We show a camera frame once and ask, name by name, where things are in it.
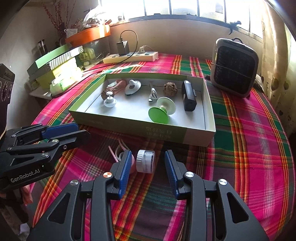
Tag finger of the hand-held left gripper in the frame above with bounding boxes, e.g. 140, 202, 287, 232
0, 130, 91, 166
7, 123, 79, 145

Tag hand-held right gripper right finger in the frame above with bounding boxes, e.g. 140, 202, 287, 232
164, 149, 270, 241

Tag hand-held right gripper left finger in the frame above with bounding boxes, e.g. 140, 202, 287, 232
26, 149, 133, 241

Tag pink strap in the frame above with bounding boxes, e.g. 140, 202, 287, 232
108, 138, 137, 174

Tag small white jar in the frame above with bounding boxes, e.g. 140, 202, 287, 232
136, 149, 156, 173

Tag green and white cardboard box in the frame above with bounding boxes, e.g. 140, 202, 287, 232
69, 74, 216, 147

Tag white suction knob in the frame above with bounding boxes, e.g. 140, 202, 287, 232
103, 91, 117, 108

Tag small brown walnut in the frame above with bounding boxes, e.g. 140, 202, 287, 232
101, 88, 115, 100

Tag green and white spool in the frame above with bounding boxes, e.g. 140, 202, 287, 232
148, 97, 176, 124

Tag pink toy with teal seat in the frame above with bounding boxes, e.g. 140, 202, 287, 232
107, 79, 126, 93

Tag white round massager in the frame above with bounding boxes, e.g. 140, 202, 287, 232
125, 79, 141, 95

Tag black rectangular device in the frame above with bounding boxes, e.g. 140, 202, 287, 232
181, 80, 197, 112

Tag grey usb cable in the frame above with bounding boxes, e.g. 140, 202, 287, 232
148, 82, 159, 103

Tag large brown carved walnut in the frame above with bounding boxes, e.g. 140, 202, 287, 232
163, 82, 178, 95

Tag white side shelf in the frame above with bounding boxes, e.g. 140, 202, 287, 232
29, 89, 52, 100

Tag green tissue pack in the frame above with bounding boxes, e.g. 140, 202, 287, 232
50, 76, 78, 94

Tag green flat box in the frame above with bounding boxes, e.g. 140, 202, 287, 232
26, 44, 74, 76

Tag green striped box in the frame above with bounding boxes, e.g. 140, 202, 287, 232
47, 46, 84, 70

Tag plaid blanket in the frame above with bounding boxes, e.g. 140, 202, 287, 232
31, 54, 289, 241

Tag small green printed box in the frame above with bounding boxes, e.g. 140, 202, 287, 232
80, 47, 96, 62

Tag dark glass jar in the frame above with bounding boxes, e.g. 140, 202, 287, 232
36, 40, 47, 57

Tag red flower branches in vase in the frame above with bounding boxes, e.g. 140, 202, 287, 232
43, 0, 70, 45

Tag orange tray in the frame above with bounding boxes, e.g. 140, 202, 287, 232
65, 24, 111, 47

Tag cream power strip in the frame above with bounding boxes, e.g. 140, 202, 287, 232
103, 51, 159, 64

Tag pile of cards and packets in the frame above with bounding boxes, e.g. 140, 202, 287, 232
66, 9, 111, 35

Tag grey desktop heater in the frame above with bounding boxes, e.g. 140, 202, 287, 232
210, 38, 259, 98

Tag heart print curtain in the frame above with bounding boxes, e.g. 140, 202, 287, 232
261, 0, 296, 130

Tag black charger cable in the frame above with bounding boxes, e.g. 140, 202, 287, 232
119, 30, 138, 57

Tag black window handle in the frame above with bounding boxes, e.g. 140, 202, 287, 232
228, 21, 241, 35

